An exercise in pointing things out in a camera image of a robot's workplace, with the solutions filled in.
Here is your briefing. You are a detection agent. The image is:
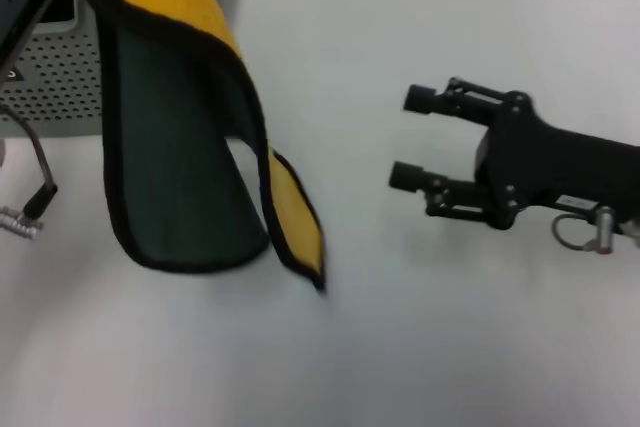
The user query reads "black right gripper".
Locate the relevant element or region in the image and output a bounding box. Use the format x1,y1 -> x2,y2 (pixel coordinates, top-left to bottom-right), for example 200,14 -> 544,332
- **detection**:
388,77 -> 640,236

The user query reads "yellow and dark green towel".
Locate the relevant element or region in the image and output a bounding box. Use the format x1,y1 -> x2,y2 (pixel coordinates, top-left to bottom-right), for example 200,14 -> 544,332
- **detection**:
74,0 -> 329,293

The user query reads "grey-green perforated storage box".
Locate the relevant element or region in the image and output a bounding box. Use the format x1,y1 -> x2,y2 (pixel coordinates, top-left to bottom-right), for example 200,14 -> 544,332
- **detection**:
0,0 -> 219,141

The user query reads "left gripper cable with connectors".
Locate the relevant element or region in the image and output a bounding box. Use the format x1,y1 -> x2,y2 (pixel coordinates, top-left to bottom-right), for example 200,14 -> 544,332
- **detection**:
0,99 -> 59,243

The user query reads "gripper cable with connectors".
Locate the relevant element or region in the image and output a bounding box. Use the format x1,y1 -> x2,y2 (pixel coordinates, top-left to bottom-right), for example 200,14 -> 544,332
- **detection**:
0,99 -> 59,243
551,205 -> 640,252

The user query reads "right gripper cable with connectors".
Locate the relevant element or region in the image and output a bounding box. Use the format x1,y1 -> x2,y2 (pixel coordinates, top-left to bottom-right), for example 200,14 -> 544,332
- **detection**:
551,205 -> 640,252

